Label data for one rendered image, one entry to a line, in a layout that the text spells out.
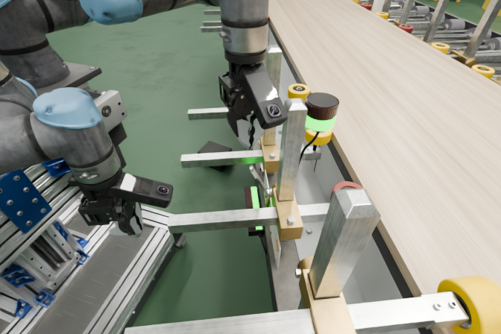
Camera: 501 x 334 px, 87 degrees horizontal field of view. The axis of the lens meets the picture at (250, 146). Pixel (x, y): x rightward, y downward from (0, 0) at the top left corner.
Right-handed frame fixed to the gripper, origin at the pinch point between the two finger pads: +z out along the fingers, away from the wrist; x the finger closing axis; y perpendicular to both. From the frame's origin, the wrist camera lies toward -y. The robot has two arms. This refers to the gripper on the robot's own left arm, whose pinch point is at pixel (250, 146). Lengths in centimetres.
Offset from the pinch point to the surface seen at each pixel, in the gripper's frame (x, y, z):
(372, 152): -34.0, -4.7, 10.8
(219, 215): 9.4, -3.4, 14.8
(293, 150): -6.2, -6.9, -1.7
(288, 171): -5.7, -6.7, 3.9
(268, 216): -0.5, -8.3, 14.8
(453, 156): -52, -15, 11
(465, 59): -133, 32, 15
